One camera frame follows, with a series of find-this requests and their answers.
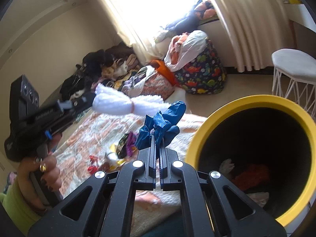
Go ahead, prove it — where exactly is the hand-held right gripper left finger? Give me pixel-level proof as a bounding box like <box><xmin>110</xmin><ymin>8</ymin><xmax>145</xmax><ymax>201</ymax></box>
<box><xmin>27</xmin><ymin>115</ymin><xmax>161</xmax><ymax>237</ymax></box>

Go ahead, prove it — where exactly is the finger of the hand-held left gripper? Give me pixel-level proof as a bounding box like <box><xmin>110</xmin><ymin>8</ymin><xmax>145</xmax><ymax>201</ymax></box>
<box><xmin>70</xmin><ymin>92</ymin><xmax>97</xmax><ymax>111</ymax></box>
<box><xmin>63</xmin><ymin>107</ymin><xmax>88</xmax><ymax>129</ymax></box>

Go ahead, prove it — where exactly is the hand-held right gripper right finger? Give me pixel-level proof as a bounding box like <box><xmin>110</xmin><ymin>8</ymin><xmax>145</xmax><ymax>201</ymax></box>
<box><xmin>158</xmin><ymin>133</ymin><xmax>288</xmax><ymax>237</ymax></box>

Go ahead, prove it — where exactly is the white knotted plastic bag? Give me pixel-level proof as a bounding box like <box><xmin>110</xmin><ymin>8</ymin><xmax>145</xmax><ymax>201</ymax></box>
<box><xmin>92</xmin><ymin>83</ymin><xmax>164</xmax><ymax>116</ymax></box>

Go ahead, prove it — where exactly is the yellow white snack wrapper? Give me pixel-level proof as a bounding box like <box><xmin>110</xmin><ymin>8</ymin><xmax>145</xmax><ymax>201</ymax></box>
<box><xmin>104</xmin><ymin>144</ymin><xmax>126</xmax><ymax>172</ymax></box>

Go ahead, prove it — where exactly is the blue glove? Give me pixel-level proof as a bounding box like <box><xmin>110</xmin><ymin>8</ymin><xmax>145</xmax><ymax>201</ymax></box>
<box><xmin>136</xmin><ymin>101</ymin><xmax>187</xmax><ymax>151</ymax></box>

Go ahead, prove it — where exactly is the white tissue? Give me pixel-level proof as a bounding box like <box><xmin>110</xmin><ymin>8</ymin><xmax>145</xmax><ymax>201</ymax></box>
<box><xmin>218</xmin><ymin>158</ymin><xmax>235</xmax><ymax>177</ymax></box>

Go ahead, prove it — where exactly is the red plastic bag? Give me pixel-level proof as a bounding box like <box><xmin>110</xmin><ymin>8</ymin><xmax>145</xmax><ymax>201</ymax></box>
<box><xmin>232</xmin><ymin>164</ymin><xmax>271</xmax><ymax>190</ymax></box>

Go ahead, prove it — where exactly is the yellow rimmed black bin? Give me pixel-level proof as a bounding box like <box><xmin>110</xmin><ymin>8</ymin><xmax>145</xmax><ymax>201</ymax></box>
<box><xmin>185</xmin><ymin>94</ymin><xmax>316</xmax><ymax>228</ymax></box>

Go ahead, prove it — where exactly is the person's left forearm green sleeve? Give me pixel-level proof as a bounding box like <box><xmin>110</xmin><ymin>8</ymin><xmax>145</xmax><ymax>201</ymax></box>
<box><xmin>0</xmin><ymin>175</ymin><xmax>41</xmax><ymax>236</ymax></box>

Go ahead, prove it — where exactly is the person's left hand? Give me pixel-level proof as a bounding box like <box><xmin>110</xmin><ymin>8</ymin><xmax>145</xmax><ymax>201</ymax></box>
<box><xmin>17</xmin><ymin>133</ymin><xmax>63</xmax><ymax>213</ymax></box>

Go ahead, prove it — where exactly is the peach white fluffy blanket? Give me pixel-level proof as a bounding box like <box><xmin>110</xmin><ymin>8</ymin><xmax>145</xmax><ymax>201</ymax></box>
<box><xmin>51</xmin><ymin>112</ymin><xmax>210</xmax><ymax>237</ymax></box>

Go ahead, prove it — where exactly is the pile of dark clothes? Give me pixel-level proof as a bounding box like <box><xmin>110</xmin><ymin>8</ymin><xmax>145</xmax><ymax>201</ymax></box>
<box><xmin>59</xmin><ymin>42</ymin><xmax>135</xmax><ymax>102</ymax></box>

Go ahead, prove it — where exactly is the red candy wrapper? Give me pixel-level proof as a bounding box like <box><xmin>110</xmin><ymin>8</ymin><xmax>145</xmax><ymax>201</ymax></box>
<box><xmin>87</xmin><ymin>155</ymin><xmax>100</xmax><ymax>174</ymax></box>

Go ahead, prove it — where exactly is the pastel floral cloth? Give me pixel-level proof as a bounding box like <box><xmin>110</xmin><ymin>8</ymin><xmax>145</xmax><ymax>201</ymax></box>
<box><xmin>1</xmin><ymin>171</ymin><xmax>18</xmax><ymax>195</ymax></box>

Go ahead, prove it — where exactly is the white grey cloth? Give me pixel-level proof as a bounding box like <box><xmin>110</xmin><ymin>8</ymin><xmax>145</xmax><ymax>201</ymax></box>
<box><xmin>123</xmin><ymin>65</ymin><xmax>157</xmax><ymax>98</ymax></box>

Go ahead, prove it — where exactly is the floral fabric bag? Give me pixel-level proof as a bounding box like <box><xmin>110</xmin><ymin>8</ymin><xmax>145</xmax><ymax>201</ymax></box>
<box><xmin>142</xmin><ymin>74</ymin><xmax>174</xmax><ymax>99</ymax></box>

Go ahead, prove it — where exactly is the cream curtain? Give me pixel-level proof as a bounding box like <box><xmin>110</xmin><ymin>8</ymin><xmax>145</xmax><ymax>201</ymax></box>
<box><xmin>89</xmin><ymin>0</ymin><xmax>158</xmax><ymax>62</ymax></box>
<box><xmin>202</xmin><ymin>0</ymin><xmax>295</xmax><ymax>72</ymax></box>

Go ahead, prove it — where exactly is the dinosaur print laundry basket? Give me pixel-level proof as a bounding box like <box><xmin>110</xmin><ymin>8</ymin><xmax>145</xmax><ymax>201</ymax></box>
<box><xmin>174</xmin><ymin>39</ymin><xmax>228</xmax><ymax>95</ymax></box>

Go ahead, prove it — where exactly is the white bag of clothes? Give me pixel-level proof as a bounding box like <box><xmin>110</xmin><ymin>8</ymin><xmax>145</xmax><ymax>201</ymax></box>
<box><xmin>164</xmin><ymin>30</ymin><xmax>207</xmax><ymax>72</ymax></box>

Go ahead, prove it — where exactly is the window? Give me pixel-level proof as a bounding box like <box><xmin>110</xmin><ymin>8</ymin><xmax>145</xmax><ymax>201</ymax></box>
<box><xmin>109</xmin><ymin>0</ymin><xmax>213</xmax><ymax>45</ymax></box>

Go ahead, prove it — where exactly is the heap of clothes on sill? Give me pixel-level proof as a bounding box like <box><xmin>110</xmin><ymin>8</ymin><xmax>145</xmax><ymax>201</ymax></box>
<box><xmin>154</xmin><ymin>0</ymin><xmax>219</xmax><ymax>43</ymax></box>

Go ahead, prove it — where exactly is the white vanity desk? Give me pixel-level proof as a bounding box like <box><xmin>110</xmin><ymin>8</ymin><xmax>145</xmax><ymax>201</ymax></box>
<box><xmin>284</xmin><ymin>0</ymin><xmax>316</xmax><ymax>34</ymax></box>

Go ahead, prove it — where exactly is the white wire stool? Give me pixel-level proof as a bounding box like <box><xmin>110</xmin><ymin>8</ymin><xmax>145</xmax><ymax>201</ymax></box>
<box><xmin>271</xmin><ymin>49</ymin><xmax>316</xmax><ymax>119</ymax></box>

